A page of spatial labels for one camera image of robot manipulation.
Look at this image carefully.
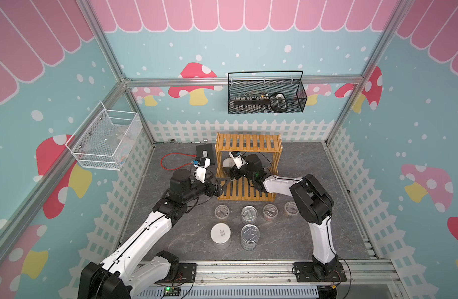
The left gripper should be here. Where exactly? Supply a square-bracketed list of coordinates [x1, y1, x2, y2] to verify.
[182, 171, 230, 203]

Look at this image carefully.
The wooden two-tier shelf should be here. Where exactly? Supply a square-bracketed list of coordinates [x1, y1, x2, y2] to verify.
[215, 133, 283, 203]

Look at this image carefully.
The orange label seed jar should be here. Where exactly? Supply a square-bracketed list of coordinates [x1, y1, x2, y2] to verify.
[214, 204, 230, 223]

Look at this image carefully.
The red label seed jar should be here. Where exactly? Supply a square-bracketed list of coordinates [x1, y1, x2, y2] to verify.
[263, 204, 278, 221]

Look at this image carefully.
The white lid green can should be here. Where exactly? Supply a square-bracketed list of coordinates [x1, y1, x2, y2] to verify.
[210, 223, 231, 250]

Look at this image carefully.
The tall green label can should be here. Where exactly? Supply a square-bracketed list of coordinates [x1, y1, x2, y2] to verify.
[241, 224, 260, 251]

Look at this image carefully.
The small clear seed jar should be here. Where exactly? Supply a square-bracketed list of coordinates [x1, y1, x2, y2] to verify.
[284, 201, 299, 218]

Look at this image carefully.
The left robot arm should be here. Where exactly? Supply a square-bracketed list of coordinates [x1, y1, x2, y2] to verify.
[77, 169, 223, 299]

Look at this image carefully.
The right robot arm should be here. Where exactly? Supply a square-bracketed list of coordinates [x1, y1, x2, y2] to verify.
[229, 151, 341, 281]

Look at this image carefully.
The black box device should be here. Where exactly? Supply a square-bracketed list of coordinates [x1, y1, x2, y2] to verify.
[196, 143, 216, 163]

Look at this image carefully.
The green circuit board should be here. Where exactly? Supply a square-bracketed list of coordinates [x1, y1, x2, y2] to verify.
[162, 287, 181, 297]

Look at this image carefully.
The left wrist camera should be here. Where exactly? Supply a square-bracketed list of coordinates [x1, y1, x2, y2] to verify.
[193, 156, 211, 183]

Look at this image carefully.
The red cable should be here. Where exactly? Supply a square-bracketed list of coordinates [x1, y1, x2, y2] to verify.
[160, 152, 198, 171]

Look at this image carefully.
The black wire basket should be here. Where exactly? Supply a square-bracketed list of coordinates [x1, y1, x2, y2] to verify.
[227, 71, 307, 114]

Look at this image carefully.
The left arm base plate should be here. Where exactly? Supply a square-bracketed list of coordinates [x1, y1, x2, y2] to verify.
[155, 263, 197, 285]

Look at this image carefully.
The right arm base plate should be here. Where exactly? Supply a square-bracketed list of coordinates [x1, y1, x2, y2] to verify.
[291, 262, 347, 285]

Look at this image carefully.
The white wire basket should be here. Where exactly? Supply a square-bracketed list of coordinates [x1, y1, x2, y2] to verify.
[66, 102, 143, 171]

